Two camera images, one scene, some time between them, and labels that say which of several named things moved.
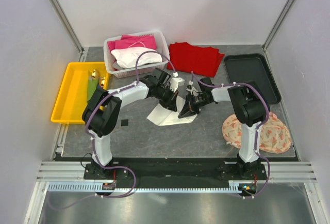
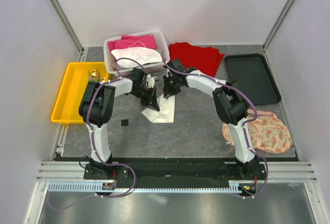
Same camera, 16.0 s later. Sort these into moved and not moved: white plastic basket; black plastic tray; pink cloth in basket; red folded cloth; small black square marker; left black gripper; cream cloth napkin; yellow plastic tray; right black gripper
Moved: right black gripper; left black gripper; cream cloth napkin
Not moved: black plastic tray; red folded cloth; yellow plastic tray; white plastic basket; small black square marker; pink cloth in basket
